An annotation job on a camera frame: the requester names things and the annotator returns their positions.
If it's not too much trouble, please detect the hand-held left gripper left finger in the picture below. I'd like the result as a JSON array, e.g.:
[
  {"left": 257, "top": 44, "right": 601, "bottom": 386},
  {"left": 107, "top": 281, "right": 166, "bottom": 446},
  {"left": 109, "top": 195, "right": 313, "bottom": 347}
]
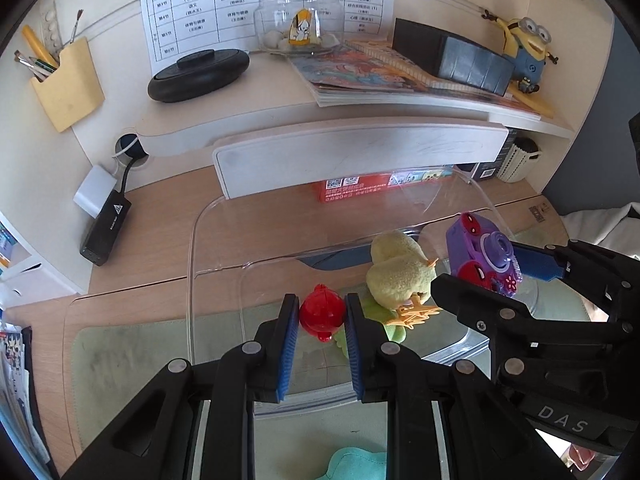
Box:
[{"left": 60, "top": 292, "right": 301, "bottom": 480}]

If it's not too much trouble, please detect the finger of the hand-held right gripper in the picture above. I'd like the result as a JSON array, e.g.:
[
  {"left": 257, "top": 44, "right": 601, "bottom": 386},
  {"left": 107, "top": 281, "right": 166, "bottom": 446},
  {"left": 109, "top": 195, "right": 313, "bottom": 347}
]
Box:
[
  {"left": 430, "top": 274, "right": 640, "bottom": 362},
  {"left": 509, "top": 239, "right": 640, "bottom": 322}
]

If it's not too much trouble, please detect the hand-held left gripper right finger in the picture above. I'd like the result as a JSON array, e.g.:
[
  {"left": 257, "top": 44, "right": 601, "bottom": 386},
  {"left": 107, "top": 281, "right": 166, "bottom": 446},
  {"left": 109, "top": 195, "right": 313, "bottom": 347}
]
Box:
[{"left": 345, "top": 292, "right": 581, "bottom": 480}]

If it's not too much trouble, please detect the green frog toy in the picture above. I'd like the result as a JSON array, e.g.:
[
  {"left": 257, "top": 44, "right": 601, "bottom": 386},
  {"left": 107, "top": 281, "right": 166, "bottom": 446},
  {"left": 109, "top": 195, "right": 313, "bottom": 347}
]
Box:
[{"left": 334, "top": 294, "right": 408, "bottom": 361}]

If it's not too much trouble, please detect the red figure toy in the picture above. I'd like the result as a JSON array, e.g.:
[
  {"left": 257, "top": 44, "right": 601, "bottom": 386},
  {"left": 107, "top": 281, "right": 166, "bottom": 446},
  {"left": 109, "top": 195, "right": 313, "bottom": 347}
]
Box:
[{"left": 299, "top": 284, "right": 347, "bottom": 343}]

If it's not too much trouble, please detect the purple toy camera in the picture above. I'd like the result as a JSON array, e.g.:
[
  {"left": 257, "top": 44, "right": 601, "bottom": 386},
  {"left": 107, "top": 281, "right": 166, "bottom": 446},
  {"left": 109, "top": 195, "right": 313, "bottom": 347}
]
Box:
[{"left": 445, "top": 211, "right": 524, "bottom": 298}]

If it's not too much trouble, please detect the yellow chick plush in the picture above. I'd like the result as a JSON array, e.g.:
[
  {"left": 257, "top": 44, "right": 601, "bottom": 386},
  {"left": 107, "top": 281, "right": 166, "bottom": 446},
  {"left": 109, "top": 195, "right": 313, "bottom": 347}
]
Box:
[{"left": 365, "top": 230, "right": 443, "bottom": 331}]

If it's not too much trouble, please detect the clear plastic container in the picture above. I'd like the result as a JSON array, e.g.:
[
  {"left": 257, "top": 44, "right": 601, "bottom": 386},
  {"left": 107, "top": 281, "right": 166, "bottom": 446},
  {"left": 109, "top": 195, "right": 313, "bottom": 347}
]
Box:
[{"left": 186, "top": 162, "right": 546, "bottom": 418}]

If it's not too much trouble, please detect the teal flower plush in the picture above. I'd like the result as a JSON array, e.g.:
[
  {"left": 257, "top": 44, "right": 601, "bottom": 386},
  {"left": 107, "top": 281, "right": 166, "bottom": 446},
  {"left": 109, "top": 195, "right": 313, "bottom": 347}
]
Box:
[{"left": 327, "top": 449, "right": 388, "bottom": 480}]

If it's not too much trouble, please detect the person's right hand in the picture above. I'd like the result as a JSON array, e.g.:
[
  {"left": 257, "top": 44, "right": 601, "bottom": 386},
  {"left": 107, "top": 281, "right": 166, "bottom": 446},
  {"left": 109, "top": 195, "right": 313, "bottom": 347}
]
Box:
[{"left": 565, "top": 447, "right": 598, "bottom": 472}]

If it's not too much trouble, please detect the pile of folded clothes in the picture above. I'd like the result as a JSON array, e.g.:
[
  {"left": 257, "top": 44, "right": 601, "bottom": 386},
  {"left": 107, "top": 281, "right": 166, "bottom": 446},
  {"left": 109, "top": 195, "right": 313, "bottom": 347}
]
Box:
[{"left": 562, "top": 202, "right": 640, "bottom": 261}]

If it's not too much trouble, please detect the white woven basket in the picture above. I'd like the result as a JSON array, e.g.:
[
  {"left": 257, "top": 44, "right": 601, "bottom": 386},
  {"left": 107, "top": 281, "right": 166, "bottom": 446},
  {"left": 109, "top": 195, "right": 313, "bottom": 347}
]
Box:
[{"left": 496, "top": 136, "right": 542, "bottom": 183}]

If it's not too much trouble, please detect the black carton box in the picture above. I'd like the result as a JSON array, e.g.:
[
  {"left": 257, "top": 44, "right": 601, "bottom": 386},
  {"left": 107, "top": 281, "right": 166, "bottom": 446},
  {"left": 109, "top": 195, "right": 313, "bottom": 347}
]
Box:
[{"left": 470, "top": 127, "right": 518, "bottom": 181}]

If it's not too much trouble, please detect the red carton box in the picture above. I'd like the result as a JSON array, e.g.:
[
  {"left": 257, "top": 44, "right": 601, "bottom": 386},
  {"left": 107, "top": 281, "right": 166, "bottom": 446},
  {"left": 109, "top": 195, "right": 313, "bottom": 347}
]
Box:
[{"left": 314, "top": 167, "right": 456, "bottom": 204}]

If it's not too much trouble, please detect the yellow minion figure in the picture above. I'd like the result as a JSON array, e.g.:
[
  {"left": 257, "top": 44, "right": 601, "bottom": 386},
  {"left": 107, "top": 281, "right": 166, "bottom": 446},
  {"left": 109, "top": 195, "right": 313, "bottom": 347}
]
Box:
[{"left": 481, "top": 7, "right": 561, "bottom": 96}]

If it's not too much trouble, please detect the black rectangular box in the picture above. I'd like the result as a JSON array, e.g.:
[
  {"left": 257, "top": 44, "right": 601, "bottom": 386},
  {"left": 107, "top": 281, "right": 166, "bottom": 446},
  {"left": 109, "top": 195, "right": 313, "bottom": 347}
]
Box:
[{"left": 392, "top": 17, "right": 516, "bottom": 97}]

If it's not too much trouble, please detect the black power adapter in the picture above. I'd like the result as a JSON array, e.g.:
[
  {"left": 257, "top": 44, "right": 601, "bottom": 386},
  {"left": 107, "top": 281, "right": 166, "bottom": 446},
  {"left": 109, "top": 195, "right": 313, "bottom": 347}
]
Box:
[{"left": 80, "top": 191, "right": 133, "bottom": 267}]

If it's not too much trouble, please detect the white curved shelf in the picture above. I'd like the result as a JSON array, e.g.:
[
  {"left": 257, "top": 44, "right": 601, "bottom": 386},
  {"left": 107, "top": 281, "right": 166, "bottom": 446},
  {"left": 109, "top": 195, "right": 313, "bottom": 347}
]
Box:
[{"left": 132, "top": 97, "right": 576, "bottom": 161}]

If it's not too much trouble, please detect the white power adapter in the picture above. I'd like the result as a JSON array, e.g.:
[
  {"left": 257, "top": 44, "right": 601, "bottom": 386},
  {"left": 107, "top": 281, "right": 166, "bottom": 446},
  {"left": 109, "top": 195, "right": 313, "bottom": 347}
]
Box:
[{"left": 73, "top": 163, "right": 121, "bottom": 219}]

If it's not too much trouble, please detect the colourful comic book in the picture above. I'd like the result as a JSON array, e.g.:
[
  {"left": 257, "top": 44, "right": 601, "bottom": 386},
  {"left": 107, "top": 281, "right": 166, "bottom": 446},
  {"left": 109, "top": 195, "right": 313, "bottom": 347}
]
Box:
[{"left": 287, "top": 42, "right": 543, "bottom": 122}]

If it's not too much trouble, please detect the white drawer with round hole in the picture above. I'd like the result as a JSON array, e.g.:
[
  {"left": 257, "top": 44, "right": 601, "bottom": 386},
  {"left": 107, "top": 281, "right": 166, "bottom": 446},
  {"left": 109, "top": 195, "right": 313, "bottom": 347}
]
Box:
[{"left": 0, "top": 255, "right": 83, "bottom": 311}]

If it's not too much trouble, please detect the photo magazine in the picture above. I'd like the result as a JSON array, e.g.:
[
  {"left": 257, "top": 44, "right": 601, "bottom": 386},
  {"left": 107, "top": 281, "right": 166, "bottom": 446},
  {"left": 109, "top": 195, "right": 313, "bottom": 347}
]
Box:
[{"left": 0, "top": 322, "right": 51, "bottom": 466}]

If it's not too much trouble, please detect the black round disc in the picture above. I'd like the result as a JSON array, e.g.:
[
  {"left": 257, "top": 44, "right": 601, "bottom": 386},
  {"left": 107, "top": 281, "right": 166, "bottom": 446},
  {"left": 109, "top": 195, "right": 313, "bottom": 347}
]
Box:
[{"left": 147, "top": 47, "right": 251, "bottom": 104}]

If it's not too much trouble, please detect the small dog figurine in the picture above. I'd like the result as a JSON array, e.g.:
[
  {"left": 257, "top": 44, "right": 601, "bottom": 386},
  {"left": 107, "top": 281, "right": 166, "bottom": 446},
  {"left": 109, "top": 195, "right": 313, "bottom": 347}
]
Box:
[{"left": 289, "top": 6, "right": 322, "bottom": 47}]

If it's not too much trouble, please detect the glass jar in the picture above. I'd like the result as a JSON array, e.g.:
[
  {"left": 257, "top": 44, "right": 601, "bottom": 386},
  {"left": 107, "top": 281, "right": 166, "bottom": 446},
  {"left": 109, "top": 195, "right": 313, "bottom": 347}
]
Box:
[{"left": 253, "top": 0, "right": 347, "bottom": 56}]

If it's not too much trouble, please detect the yellow pen holder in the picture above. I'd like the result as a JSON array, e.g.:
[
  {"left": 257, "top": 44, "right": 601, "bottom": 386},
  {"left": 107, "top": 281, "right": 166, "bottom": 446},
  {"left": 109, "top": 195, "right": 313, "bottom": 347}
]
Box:
[{"left": 31, "top": 36, "right": 106, "bottom": 133}]

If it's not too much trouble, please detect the timetable paper sheet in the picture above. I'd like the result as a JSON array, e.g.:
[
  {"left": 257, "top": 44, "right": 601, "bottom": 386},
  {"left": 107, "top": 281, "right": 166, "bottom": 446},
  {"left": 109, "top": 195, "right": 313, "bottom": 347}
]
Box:
[{"left": 137, "top": 0, "right": 401, "bottom": 77}]

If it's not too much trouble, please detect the cream desk hutch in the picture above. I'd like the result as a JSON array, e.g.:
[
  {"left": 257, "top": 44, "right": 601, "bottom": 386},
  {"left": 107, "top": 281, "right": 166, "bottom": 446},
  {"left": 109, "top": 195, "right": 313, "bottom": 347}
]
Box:
[{"left": 0, "top": 0, "right": 616, "bottom": 311}]

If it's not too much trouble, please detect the yellow pen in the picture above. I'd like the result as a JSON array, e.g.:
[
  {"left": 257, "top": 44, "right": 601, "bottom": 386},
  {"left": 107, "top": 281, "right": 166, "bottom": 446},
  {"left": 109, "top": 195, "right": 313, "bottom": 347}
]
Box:
[{"left": 21, "top": 25, "right": 62, "bottom": 68}]

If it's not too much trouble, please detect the clear plastic ruler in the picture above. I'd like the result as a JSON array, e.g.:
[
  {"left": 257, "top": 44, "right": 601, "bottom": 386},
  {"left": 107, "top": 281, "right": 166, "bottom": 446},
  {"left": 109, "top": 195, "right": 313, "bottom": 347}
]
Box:
[{"left": 37, "top": 0, "right": 68, "bottom": 53}]

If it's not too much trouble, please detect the black adapter cable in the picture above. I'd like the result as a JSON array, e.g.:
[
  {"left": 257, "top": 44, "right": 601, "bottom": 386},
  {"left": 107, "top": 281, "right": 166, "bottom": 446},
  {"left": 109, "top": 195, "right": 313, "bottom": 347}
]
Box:
[{"left": 116, "top": 152, "right": 140, "bottom": 196}]

